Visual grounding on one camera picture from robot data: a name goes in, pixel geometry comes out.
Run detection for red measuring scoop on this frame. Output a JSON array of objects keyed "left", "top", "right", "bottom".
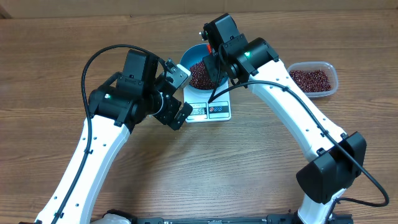
[{"left": 206, "top": 44, "right": 212, "bottom": 54}]

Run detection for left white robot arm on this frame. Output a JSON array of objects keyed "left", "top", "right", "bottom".
[{"left": 34, "top": 69, "right": 192, "bottom": 223}]

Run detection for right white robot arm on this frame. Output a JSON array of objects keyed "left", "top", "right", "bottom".
[{"left": 200, "top": 14, "right": 367, "bottom": 223}]

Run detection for red adzuki beans in container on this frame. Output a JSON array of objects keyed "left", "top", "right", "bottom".
[{"left": 289, "top": 70, "right": 331, "bottom": 93}]

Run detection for clear plastic food container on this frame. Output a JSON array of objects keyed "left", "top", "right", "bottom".
[{"left": 287, "top": 61, "right": 339, "bottom": 98}]

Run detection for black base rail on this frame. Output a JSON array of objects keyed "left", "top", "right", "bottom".
[{"left": 90, "top": 208, "right": 354, "bottom": 224}]

